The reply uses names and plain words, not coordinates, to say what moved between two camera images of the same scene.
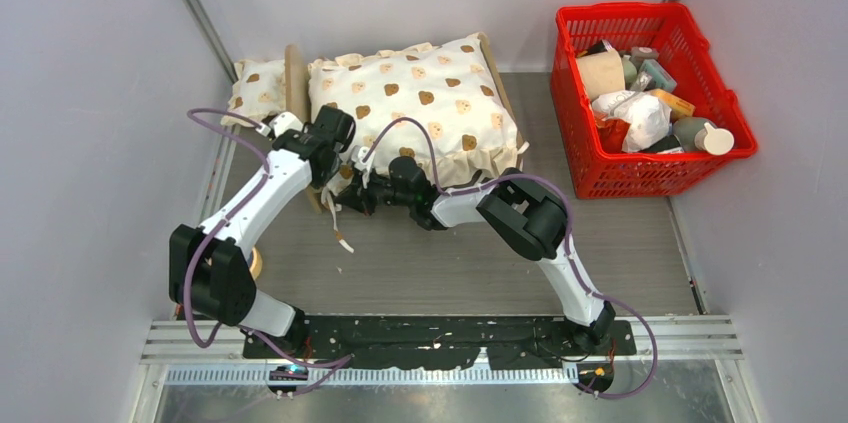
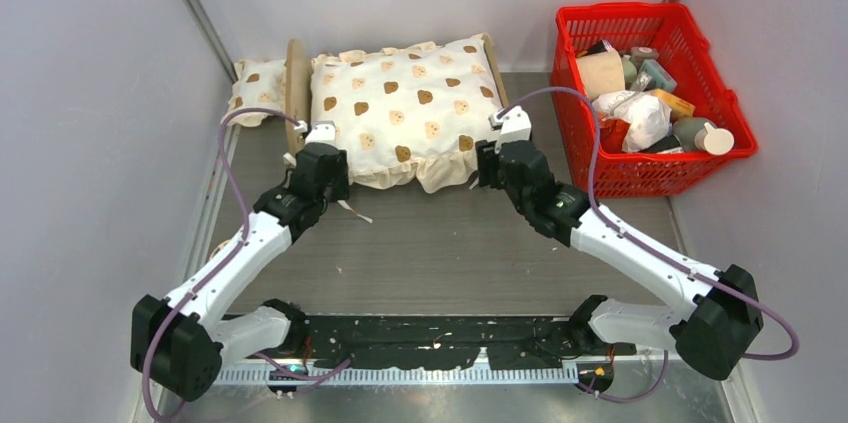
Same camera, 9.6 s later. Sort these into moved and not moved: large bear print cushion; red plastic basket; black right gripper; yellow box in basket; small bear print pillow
Moved: black right gripper
Not moved: small bear print pillow; red plastic basket; yellow box in basket; large bear print cushion
